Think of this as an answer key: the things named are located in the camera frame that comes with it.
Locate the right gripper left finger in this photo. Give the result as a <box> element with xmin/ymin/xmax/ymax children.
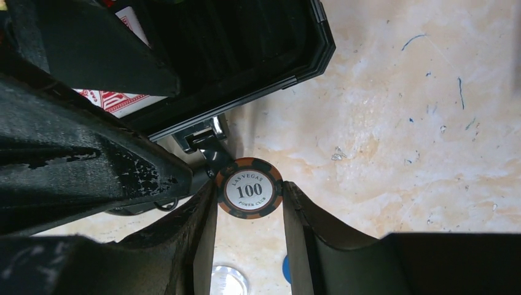
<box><xmin>1</xmin><ymin>181</ymin><xmax>217</xmax><ymax>294</ymax></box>

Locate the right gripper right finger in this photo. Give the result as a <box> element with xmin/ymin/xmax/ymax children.
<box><xmin>283</xmin><ymin>181</ymin><xmax>520</xmax><ymax>294</ymax></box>

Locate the blue small blind button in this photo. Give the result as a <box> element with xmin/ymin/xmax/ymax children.
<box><xmin>281</xmin><ymin>255</ymin><xmax>291</xmax><ymax>285</ymax></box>

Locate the black poker set case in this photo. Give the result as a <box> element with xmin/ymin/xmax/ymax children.
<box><xmin>101</xmin><ymin>0</ymin><xmax>337</xmax><ymax>216</ymax></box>

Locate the red playing card deck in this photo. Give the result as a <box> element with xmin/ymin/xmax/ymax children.
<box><xmin>76</xmin><ymin>5</ymin><xmax>166</xmax><ymax>118</ymax></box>

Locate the orange black 100 chip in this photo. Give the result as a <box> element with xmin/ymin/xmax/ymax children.
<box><xmin>215</xmin><ymin>157</ymin><xmax>283</xmax><ymax>219</ymax></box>

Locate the clear dealer button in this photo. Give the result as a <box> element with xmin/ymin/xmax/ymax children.
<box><xmin>210</xmin><ymin>265</ymin><xmax>249</xmax><ymax>295</ymax></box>

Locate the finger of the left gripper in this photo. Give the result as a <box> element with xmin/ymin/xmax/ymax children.
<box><xmin>6</xmin><ymin>1</ymin><xmax>180</xmax><ymax>96</ymax></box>
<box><xmin>1</xmin><ymin>75</ymin><xmax>193</xmax><ymax>235</ymax></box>

